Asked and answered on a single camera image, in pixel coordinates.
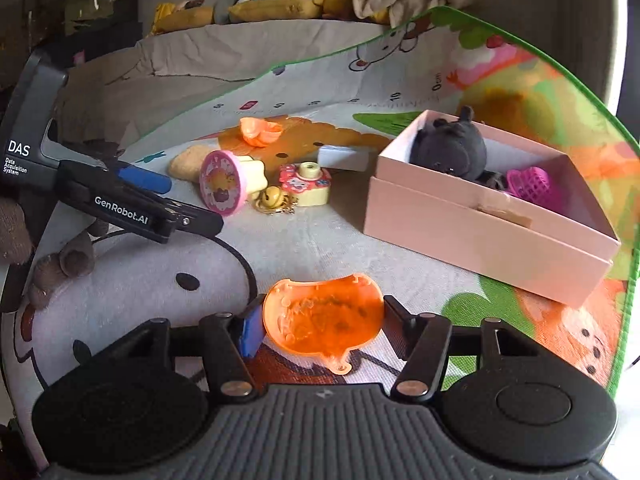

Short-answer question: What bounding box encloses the person's left hand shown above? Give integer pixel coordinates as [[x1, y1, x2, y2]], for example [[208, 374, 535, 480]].
[[0, 199, 109, 312]]

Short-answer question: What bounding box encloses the dark cabinet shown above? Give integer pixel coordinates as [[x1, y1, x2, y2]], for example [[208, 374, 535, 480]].
[[0, 0, 144, 92]]

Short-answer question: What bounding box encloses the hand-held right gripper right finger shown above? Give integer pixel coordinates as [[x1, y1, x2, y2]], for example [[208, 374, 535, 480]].
[[381, 295, 532, 403]]

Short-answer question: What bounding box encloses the small orange plastic shell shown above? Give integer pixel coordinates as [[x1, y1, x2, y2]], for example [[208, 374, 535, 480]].
[[239, 117, 284, 149]]

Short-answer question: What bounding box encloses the translucent orange pumpkin shell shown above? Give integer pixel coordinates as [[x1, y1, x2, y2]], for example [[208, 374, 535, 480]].
[[263, 272, 384, 376]]

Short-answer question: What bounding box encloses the pink and yellow toy stamp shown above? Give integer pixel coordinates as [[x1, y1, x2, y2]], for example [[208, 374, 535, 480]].
[[199, 150, 267, 217]]

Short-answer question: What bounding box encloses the tan fuzzy pouch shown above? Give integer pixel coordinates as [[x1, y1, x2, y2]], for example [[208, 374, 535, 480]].
[[168, 145, 210, 181]]

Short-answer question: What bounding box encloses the pink cardboard box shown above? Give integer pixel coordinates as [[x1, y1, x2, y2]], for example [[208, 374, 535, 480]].
[[362, 109, 622, 308]]

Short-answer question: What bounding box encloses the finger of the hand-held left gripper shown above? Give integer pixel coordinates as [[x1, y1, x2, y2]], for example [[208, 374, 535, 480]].
[[116, 162, 174, 195], [57, 160, 225, 245]]

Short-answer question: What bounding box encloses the long yellow plush pillow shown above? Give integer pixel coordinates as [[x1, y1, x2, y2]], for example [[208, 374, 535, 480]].
[[227, 0, 322, 24]]

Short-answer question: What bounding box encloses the gold bell keychain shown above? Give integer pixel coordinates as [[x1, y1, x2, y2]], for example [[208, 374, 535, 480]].
[[256, 185, 299, 215]]

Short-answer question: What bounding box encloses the pink and cream toy camera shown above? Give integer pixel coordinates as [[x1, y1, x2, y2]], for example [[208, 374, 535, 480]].
[[277, 160, 334, 208]]

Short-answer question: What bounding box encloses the small white box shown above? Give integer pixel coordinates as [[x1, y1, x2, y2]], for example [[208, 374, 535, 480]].
[[317, 144, 374, 172]]

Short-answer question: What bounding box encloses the yellow plush toy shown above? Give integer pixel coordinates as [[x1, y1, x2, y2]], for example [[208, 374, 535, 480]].
[[149, 1, 217, 37]]

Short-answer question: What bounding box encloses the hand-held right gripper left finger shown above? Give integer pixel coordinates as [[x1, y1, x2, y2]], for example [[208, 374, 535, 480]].
[[125, 305, 267, 402]]

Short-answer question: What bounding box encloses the pink toy strainer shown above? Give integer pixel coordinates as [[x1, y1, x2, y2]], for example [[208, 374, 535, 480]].
[[505, 166, 567, 212]]

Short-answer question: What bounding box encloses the cartoon print play mat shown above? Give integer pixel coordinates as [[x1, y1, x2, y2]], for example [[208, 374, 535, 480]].
[[0, 6, 640, 397]]

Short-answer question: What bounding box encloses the black plush toy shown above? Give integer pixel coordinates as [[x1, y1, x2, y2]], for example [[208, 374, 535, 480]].
[[410, 105, 507, 192]]

